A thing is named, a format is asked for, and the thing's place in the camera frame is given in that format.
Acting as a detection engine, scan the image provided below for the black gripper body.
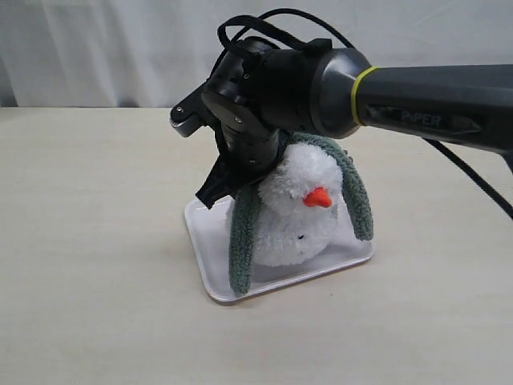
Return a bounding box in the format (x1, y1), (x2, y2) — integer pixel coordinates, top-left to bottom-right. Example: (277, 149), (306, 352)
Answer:
(201, 38), (280, 180)

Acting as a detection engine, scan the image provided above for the green knitted scarf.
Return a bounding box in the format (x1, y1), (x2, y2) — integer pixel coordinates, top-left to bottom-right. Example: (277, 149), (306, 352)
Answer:
(226, 133), (374, 294)

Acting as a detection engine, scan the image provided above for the white rectangular tray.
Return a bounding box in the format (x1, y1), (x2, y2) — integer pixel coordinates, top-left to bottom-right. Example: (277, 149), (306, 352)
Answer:
(184, 198), (375, 305)

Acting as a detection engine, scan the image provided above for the white plush snowman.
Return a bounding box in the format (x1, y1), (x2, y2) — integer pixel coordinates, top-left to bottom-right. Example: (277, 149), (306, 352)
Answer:
(253, 143), (343, 267)

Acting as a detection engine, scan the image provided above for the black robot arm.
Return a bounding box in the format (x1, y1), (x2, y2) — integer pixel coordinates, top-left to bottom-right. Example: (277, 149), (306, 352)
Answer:
(196, 38), (512, 207)

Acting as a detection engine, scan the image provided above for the white backdrop curtain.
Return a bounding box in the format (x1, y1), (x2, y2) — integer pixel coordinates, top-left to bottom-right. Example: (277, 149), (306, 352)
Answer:
(1, 0), (512, 107)

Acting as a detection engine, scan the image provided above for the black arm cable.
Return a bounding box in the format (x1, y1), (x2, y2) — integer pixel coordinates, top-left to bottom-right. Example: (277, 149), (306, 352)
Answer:
(216, 10), (513, 221)

